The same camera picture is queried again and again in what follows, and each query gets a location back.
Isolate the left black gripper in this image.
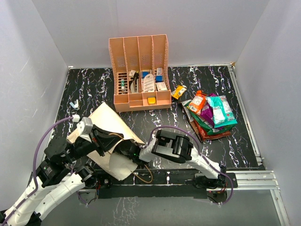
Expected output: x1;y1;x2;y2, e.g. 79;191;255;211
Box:
64;123;125;162

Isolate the brown paper bag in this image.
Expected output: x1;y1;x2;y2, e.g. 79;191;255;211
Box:
66;102;153;184

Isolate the brown kettle chips bag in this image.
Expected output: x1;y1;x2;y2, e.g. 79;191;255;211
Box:
181;99;199;136

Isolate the yellow snack packet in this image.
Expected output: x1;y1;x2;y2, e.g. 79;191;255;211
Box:
171;85;187;100

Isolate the red doritos bag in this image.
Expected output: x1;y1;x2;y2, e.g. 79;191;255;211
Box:
194;120;231;142

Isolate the orange fruit candy bag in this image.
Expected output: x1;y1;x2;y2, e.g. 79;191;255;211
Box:
188;90;206;115

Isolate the green chips bag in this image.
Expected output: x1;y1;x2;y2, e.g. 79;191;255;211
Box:
187;101;236;135

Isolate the purple grape candy bag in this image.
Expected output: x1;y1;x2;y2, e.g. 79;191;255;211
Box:
200;100;214;126

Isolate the teal white snack bag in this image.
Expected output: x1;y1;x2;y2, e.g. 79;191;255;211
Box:
206;96;237;128

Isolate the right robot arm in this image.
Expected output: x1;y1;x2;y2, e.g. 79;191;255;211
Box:
114;129;234;190

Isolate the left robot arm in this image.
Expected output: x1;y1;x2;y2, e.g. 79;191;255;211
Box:
0;126;124;226

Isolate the small white blue clip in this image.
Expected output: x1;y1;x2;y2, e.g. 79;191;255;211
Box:
70;99;79;110

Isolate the green white glue stick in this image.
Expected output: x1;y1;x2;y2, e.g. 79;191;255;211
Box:
121;79;125;91

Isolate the black white stapler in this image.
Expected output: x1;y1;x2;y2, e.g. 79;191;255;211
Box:
129;70;139;93

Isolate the white label booklet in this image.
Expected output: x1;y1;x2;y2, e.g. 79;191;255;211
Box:
143;73;155;92

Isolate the small white card box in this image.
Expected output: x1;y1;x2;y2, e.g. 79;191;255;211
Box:
156;81;168;91

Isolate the blue box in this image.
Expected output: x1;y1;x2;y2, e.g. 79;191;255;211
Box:
155;75;164;82

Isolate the pink plastic desk organizer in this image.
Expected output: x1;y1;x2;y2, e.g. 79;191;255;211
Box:
109;34;171;113

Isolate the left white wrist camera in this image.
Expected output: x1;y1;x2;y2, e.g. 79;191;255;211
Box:
68;114;93;143

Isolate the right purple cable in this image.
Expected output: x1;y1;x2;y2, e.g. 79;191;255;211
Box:
147;125;234;205

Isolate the purple cable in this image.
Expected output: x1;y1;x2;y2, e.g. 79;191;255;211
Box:
147;125;234;205
0;116;75;224

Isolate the black front mounting rail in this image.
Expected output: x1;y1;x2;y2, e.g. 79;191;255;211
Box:
95;169;238;201

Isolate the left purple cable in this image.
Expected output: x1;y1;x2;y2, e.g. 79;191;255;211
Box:
0;116;75;224

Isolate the aluminium frame rail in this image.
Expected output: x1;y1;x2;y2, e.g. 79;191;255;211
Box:
228;63;290;226

